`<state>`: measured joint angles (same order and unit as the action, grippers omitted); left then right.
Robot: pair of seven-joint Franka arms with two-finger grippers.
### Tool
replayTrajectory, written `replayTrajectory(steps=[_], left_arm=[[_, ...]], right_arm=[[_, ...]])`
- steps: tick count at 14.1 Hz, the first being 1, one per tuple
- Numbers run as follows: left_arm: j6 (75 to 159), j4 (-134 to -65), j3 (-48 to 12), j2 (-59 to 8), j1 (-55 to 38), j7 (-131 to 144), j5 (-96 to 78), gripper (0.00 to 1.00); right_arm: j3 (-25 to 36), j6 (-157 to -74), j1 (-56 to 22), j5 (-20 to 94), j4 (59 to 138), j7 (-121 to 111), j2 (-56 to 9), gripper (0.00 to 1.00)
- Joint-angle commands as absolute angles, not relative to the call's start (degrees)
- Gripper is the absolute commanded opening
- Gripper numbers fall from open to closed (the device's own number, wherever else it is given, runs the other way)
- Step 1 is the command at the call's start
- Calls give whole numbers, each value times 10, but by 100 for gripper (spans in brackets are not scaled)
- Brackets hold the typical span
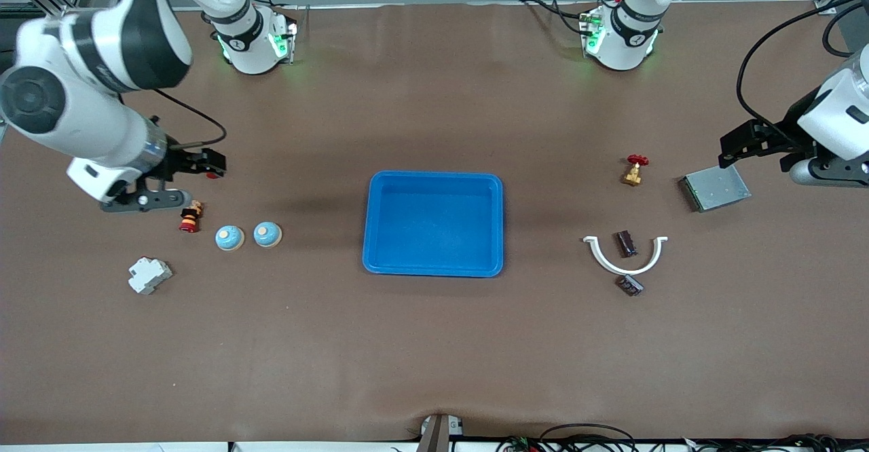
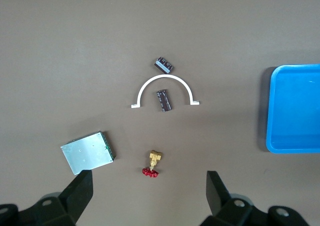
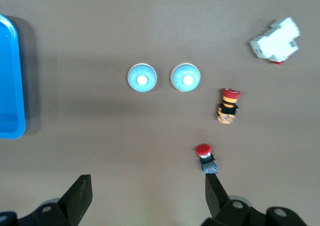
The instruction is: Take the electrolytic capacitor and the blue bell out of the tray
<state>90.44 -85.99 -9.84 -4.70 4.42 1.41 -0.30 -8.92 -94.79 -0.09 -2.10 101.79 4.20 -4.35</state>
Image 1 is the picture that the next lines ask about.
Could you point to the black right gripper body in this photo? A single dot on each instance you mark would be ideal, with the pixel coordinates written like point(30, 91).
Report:
point(175, 163)

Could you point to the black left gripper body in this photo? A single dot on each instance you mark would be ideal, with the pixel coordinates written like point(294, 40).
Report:
point(793, 128)

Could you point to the light blue service bell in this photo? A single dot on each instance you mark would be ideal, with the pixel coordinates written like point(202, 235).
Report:
point(229, 238)
point(267, 234)

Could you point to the black cylindrical capacitor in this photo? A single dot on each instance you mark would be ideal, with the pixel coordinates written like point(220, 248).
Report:
point(626, 243)
point(630, 285)

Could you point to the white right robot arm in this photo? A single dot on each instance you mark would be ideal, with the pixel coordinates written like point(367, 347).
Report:
point(102, 51)

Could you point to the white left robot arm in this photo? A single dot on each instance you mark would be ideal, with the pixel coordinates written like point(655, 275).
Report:
point(624, 45)

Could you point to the red yellow push button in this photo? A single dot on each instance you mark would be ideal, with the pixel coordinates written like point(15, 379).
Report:
point(191, 216)

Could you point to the grey metal box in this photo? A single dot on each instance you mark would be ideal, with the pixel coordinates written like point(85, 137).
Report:
point(719, 191)

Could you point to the white circuit breaker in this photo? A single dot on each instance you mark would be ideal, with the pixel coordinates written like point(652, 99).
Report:
point(149, 275)

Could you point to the green lit base connector box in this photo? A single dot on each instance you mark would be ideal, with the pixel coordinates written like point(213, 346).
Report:
point(284, 41)
point(590, 31)

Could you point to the white curved pipe clip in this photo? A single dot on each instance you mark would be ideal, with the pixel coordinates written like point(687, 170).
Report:
point(592, 239)

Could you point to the blue plastic tray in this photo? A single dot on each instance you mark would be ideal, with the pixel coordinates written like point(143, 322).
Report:
point(434, 224)

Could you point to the grey metal camera bracket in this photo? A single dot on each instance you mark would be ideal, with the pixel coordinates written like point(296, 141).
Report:
point(434, 435)

